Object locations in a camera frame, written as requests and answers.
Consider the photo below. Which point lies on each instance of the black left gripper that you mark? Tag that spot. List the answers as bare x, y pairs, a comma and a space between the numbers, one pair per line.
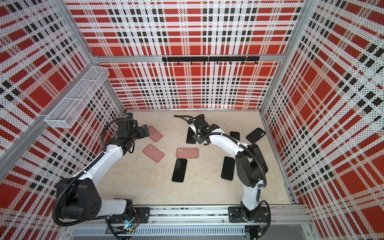
142, 134

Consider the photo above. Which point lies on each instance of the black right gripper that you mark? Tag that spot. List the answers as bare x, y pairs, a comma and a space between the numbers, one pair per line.
196, 136

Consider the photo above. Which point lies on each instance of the pink phone case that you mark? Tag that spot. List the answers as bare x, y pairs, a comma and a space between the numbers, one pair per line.
153, 153
187, 153
155, 135

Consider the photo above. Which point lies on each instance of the black phone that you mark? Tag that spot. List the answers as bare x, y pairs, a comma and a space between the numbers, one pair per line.
235, 135
190, 139
228, 169
179, 170

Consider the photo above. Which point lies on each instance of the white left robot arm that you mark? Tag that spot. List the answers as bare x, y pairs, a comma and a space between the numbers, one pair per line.
78, 199

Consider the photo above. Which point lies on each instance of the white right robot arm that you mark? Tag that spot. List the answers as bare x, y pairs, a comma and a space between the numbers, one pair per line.
250, 164

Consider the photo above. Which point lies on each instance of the black phone case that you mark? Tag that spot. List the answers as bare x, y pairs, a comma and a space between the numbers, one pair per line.
255, 135

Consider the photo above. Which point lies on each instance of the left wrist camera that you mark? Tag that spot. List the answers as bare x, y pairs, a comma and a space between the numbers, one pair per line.
127, 126

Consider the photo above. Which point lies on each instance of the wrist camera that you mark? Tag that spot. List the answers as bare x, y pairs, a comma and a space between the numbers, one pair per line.
127, 126
200, 122

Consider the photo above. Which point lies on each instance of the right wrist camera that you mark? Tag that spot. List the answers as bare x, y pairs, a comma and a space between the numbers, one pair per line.
200, 122

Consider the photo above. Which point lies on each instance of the white wire mesh basket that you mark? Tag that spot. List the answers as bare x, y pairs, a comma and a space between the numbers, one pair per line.
68, 110

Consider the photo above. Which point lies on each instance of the black hook rail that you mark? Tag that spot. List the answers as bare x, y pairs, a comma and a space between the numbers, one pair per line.
211, 59

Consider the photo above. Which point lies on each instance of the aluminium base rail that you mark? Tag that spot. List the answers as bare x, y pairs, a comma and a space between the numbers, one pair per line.
215, 222

